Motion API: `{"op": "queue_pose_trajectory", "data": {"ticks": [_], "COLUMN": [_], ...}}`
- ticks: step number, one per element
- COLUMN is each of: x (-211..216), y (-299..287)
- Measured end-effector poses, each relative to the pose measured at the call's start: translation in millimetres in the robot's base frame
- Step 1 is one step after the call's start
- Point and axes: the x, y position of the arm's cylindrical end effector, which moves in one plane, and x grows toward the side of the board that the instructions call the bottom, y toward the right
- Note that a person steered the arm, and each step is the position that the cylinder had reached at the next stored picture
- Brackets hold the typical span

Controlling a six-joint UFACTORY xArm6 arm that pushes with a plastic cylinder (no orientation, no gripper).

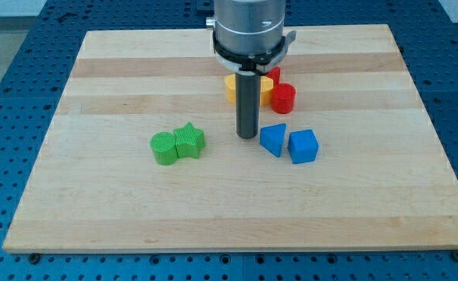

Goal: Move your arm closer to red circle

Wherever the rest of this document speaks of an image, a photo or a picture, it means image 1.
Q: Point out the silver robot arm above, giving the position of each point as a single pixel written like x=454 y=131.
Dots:
x=249 y=27

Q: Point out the green star block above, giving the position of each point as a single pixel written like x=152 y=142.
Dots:
x=189 y=141

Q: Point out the blue triangle block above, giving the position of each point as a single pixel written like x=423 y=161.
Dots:
x=272 y=138

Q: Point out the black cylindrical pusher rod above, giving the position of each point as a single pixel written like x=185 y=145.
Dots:
x=247 y=105

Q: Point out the green cylinder block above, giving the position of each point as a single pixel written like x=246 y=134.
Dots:
x=163 y=145

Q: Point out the yellow block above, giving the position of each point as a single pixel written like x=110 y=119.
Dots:
x=267 y=85

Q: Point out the red cylinder block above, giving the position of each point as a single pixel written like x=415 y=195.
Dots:
x=283 y=98

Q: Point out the blue cube block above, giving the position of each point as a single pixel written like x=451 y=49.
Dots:
x=303 y=146

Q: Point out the red block behind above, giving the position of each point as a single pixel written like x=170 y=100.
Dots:
x=274 y=74

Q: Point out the wooden board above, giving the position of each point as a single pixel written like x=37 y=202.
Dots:
x=381 y=180

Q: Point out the black clamp ring bracket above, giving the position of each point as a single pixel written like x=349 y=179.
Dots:
x=260 y=64

